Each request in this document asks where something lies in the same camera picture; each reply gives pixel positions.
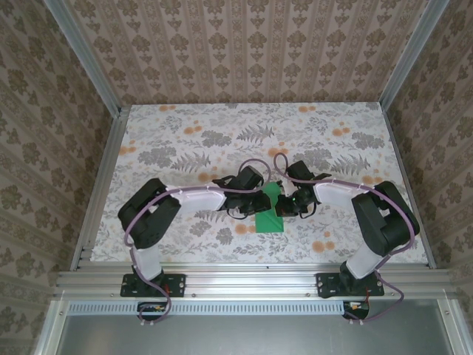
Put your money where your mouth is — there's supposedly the green paper sheet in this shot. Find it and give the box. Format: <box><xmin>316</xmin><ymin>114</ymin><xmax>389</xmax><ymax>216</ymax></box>
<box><xmin>254</xmin><ymin>180</ymin><xmax>285</xmax><ymax>233</ymax></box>

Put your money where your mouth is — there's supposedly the floral table cover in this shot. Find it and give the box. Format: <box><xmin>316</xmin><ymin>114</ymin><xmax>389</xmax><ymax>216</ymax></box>
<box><xmin>89</xmin><ymin>103</ymin><xmax>430</xmax><ymax>266</ymax></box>

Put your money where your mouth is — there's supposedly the black power connector box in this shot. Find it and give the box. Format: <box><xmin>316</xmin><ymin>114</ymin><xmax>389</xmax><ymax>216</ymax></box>
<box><xmin>137</xmin><ymin>301</ymin><xmax>170</xmax><ymax>321</ymax></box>
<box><xmin>342</xmin><ymin>300</ymin><xmax>371</xmax><ymax>321</ymax></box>

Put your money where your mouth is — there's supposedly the grey metal panel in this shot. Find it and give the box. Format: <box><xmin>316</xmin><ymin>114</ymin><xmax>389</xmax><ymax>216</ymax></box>
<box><xmin>35</xmin><ymin>298</ymin><xmax>465</xmax><ymax>355</ymax></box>

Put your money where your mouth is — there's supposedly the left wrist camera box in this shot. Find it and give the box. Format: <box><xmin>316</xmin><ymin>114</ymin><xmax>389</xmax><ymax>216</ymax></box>
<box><xmin>213</xmin><ymin>165</ymin><xmax>266</xmax><ymax>192</ymax></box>

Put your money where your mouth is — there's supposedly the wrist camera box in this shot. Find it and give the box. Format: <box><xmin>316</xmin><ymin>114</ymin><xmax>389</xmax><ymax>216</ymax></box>
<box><xmin>286</xmin><ymin>160</ymin><xmax>333</xmax><ymax>183</ymax></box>
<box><xmin>213</xmin><ymin>165</ymin><xmax>266</xmax><ymax>192</ymax></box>

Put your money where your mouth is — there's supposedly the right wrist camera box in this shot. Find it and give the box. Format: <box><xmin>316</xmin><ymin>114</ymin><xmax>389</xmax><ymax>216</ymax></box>
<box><xmin>286</xmin><ymin>160</ymin><xmax>333</xmax><ymax>183</ymax></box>

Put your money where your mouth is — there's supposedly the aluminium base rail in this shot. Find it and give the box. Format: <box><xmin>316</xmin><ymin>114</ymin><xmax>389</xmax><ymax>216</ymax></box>
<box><xmin>52</xmin><ymin>268</ymin><xmax>458</xmax><ymax>300</ymax></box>

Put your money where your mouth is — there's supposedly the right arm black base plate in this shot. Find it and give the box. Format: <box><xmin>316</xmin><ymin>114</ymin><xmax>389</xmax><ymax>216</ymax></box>
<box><xmin>316</xmin><ymin>272</ymin><xmax>385</xmax><ymax>299</ymax></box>

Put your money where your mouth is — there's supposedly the slotted grey cable duct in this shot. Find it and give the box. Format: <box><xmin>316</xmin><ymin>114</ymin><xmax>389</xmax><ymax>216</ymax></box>
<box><xmin>67</xmin><ymin>300</ymin><xmax>348</xmax><ymax>316</ymax></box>

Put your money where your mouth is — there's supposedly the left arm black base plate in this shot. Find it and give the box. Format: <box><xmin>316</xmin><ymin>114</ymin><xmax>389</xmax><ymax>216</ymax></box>
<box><xmin>120</xmin><ymin>272</ymin><xmax>187</xmax><ymax>299</ymax></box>

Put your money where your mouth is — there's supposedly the aluminium table side rail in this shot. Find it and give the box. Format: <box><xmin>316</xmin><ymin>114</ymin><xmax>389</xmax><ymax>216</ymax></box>
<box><xmin>380</xmin><ymin>103</ymin><xmax>438</xmax><ymax>270</ymax></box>
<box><xmin>69</xmin><ymin>105</ymin><xmax>131</xmax><ymax>271</ymax></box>

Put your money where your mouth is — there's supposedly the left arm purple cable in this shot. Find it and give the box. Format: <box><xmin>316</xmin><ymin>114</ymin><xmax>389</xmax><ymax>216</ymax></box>
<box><xmin>123</xmin><ymin>158</ymin><xmax>276</xmax><ymax>327</ymax></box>

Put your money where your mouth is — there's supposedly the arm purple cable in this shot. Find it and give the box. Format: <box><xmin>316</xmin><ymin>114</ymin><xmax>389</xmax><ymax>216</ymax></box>
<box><xmin>123</xmin><ymin>158</ymin><xmax>276</xmax><ymax>327</ymax></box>
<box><xmin>272</xmin><ymin>152</ymin><xmax>417</xmax><ymax>326</ymax></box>

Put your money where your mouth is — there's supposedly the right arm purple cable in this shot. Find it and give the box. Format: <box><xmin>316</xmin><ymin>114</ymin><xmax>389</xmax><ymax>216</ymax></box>
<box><xmin>272</xmin><ymin>152</ymin><xmax>417</xmax><ymax>326</ymax></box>

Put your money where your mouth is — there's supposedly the aluminium frame post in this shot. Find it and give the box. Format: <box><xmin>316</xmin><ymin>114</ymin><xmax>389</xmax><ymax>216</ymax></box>
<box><xmin>377</xmin><ymin>0</ymin><xmax>445</xmax><ymax>109</ymax></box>
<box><xmin>47</xmin><ymin>0</ymin><xmax>123</xmax><ymax>114</ymax></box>

